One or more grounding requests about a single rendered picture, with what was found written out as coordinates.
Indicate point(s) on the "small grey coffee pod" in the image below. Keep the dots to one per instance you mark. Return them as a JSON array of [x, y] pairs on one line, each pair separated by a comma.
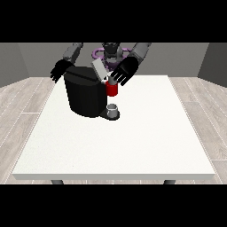
[[112, 79]]

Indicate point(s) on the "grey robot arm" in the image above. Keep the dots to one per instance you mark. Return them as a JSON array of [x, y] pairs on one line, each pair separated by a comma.
[[72, 52], [140, 52]]

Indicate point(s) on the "black coffee machine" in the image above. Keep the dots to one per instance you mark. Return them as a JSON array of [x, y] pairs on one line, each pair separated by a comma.
[[84, 92]]

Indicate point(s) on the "pale grey machine lid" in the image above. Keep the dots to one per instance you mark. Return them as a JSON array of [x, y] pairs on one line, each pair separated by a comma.
[[99, 69]]

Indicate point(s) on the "small grey cup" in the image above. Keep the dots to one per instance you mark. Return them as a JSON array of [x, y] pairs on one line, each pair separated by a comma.
[[112, 110]]

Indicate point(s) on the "grey robot trunk purple rings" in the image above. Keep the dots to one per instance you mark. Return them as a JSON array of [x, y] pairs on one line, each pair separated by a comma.
[[111, 53]]

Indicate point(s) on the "dark table leg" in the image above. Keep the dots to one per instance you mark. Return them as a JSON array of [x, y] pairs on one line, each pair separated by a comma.
[[57, 181], [169, 181]]

